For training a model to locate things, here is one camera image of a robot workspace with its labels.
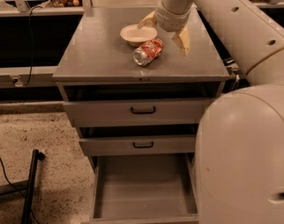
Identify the grey open bottom drawer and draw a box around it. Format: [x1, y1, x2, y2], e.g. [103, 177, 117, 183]
[83, 154, 198, 224]

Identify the wall power outlet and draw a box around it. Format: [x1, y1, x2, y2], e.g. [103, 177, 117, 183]
[10, 76, 23, 88]

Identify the black power adapter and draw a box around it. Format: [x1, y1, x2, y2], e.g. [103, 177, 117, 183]
[223, 57, 235, 66]

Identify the grey middle drawer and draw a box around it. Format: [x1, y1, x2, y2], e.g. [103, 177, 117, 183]
[79, 134, 195, 156]

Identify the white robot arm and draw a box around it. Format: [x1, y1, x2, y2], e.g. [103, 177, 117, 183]
[140, 0, 284, 224]

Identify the black floor cable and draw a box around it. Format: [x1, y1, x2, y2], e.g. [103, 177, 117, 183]
[0, 147, 40, 224]

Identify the black floor stand left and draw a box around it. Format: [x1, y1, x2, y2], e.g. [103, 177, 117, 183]
[0, 148, 46, 224]

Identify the black hanging cable left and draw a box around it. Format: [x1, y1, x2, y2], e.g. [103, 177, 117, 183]
[22, 5, 43, 88]

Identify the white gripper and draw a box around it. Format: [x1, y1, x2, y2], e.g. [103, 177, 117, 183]
[137, 2, 191, 57]

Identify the grey top drawer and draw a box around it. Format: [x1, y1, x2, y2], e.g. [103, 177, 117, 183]
[64, 98, 210, 128]

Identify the orange soda can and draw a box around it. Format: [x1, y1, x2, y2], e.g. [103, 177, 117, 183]
[133, 38, 163, 66]

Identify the white paper bowl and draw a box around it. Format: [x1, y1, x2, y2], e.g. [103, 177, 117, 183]
[120, 24, 157, 47]

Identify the grey metal drawer cabinet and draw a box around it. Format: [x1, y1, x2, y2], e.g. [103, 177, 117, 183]
[51, 6, 231, 224]

